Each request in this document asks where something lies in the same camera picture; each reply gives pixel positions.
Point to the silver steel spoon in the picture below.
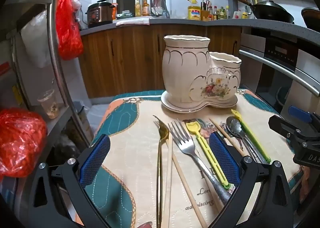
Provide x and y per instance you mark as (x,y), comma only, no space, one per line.
(234,127)

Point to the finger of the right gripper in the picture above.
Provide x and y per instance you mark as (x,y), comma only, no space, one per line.
(299,114)
(283,127)

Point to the gold fork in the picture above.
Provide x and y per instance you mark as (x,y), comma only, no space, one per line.
(164,134)

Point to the white dish cloth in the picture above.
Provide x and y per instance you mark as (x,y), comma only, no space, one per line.
(134,21)

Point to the yellow cooking oil bottle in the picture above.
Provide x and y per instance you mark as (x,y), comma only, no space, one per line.
(194,13)

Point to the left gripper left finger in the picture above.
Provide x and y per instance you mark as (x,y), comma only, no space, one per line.
(46,206)

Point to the wooden kitchen cabinets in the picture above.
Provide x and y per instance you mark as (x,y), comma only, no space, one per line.
(127,59)

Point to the cream floral ceramic utensil holder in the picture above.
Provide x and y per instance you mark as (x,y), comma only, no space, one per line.
(195,77)

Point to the built-in oven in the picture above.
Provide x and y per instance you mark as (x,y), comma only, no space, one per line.
(281,69)

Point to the plastic cup on shelf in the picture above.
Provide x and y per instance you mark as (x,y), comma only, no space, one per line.
(49,103)

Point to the electric pressure cooker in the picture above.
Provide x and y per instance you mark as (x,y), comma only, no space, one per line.
(100,13)

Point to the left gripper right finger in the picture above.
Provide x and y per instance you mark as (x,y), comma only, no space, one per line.
(273,205)

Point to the hanging red plastic bag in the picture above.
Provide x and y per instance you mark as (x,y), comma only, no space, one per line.
(67,28)

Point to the silver steel fork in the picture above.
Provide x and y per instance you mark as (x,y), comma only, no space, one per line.
(186,145)

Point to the quilted teal peach table mat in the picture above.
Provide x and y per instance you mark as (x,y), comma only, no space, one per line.
(124,189)

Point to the red bag on shelf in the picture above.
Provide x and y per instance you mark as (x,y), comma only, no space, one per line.
(23,137)

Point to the black wok with lid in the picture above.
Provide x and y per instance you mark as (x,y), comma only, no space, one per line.
(268,10)

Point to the knife block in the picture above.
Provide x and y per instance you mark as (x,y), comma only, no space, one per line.
(204,15)

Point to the yellow green plastic spoon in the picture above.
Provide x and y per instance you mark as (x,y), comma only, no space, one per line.
(194,128)
(252,136)

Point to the wooden chopstick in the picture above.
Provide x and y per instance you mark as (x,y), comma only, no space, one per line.
(228,137)
(167,201)
(181,175)

